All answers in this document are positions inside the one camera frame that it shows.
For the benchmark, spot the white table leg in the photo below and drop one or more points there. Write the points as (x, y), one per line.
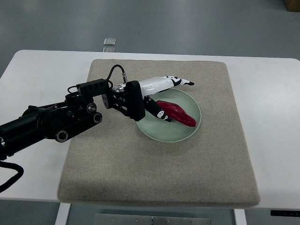
(63, 213)
(240, 217)

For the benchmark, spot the black desk control panel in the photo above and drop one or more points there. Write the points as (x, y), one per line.
(285, 213)

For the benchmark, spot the clear floor socket cover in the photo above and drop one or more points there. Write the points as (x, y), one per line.
(109, 41)

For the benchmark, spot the cardboard box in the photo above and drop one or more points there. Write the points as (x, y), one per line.
(292, 5)

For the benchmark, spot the beige felt mat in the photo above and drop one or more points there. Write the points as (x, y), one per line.
(115, 163)

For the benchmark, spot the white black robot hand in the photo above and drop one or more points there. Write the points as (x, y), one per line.
(139, 95)

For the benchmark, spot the red chili pepper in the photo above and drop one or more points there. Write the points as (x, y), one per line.
(176, 112)

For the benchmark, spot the white left table leg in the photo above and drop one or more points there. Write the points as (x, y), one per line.
(63, 213)

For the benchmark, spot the light green plate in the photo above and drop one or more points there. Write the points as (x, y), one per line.
(170, 132)

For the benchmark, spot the white right table leg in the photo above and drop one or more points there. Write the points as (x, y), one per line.
(240, 217)

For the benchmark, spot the grey metal table crossbar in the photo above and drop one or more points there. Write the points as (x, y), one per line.
(118, 219)

